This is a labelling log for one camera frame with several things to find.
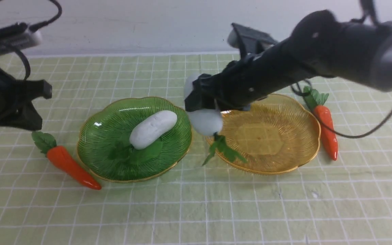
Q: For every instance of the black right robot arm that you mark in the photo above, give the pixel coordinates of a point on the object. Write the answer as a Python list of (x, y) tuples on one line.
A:
[(319, 46)]

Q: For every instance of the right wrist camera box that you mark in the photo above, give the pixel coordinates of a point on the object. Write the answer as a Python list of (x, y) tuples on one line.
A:
[(248, 40)]

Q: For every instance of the green ribbed glass plate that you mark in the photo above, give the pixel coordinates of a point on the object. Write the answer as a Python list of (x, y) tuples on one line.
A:
[(104, 148)]

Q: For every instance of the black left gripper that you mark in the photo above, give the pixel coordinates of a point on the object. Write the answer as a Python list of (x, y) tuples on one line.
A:
[(26, 117)]

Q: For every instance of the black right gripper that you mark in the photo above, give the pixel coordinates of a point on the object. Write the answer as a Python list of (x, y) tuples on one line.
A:
[(243, 82)]

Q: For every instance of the amber ribbed glass plate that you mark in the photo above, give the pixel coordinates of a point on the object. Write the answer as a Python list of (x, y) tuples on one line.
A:
[(276, 136)]

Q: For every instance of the white toy radish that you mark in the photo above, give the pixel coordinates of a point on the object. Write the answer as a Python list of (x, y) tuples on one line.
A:
[(207, 122), (144, 142)]

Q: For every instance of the green checked tablecloth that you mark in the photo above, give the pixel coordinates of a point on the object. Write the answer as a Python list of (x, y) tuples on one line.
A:
[(346, 202)]

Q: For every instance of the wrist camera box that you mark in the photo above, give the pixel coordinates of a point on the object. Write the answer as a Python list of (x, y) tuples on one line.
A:
[(248, 40), (20, 36)]

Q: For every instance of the orange toy carrot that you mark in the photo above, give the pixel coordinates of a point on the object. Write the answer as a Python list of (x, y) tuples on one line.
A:
[(60, 158), (315, 101)]

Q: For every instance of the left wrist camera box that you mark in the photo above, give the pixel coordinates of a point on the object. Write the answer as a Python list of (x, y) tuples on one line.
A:
[(20, 36)]

